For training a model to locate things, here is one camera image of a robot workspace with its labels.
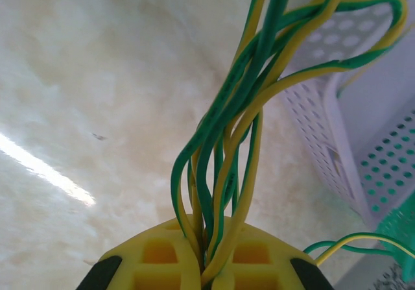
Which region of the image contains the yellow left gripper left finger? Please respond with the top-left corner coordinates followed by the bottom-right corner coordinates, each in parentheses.
top-left (76, 217), bottom-right (205, 290)

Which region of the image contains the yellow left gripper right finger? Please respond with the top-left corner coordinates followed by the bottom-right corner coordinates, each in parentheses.
top-left (207, 217), bottom-right (332, 290)

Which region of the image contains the yellow green wire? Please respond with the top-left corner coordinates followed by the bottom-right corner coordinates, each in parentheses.
top-left (170, 0), bottom-right (276, 239)
top-left (194, 0), bottom-right (292, 237)
top-left (200, 104), bottom-right (265, 281)
top-left (207, 0), bottom-right (410, 271)
top-left (303, 232), bottom-right (415, 267)

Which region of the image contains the lilac plastic basket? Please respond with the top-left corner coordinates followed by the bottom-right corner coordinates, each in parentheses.
top-left (277, 0), bottom-right (415, 232)

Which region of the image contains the teal plastic basket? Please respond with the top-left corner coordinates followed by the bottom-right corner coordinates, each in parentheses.
top-left (374, 202), bottom-right (415, 284)

